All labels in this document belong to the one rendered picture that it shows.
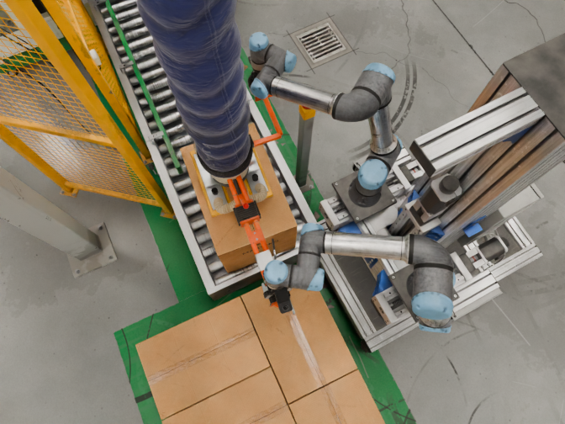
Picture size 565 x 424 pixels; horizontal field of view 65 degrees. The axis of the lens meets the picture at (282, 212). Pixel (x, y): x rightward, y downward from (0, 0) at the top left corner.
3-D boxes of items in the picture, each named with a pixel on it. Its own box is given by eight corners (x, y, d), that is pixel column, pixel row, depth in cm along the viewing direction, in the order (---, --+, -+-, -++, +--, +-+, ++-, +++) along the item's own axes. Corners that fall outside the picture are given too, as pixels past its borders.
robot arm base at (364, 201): (370, 172, 210) (373, 162, 200) (387, 198, 205) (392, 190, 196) (342, 185, 207) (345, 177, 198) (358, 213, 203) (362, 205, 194)
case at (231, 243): (194, 179, 262) (179, 148, 224) (257, 157, 267) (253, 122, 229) (228, 273, 243) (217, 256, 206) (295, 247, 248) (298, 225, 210)
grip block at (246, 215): (233, 210, 188) (231, 205, 182) (255, 203, 189) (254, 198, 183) (240, 228, 185) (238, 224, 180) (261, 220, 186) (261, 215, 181)
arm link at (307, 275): (326, 256, 143) (293, 251, 144) (323, 290, 140) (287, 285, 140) (324, 262, 151) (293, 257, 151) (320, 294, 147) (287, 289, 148)
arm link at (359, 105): (366, 139, 157) (252, 100, 176) (379, 115, 160) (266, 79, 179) (365, 119, 147) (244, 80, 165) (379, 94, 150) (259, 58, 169)
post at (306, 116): (294, 181, 321) (298, 103, 227) (303, 177, 322) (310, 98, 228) (298, 188, 319) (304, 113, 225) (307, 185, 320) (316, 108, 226)
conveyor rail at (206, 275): (92, 6, 323) (80, -15, 305) (98, 3, 324) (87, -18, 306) (212, 295, 254) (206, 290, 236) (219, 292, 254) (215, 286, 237)
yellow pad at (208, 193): (189, 153, 208) (187, 148, 203) (210, 146, 209) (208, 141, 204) (212, 218, 197) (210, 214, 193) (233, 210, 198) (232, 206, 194)
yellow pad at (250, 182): (228, 140, 210) (227, 135, 205) (248, 134, 211) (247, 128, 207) (252, 204, 200) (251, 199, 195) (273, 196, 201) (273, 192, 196)
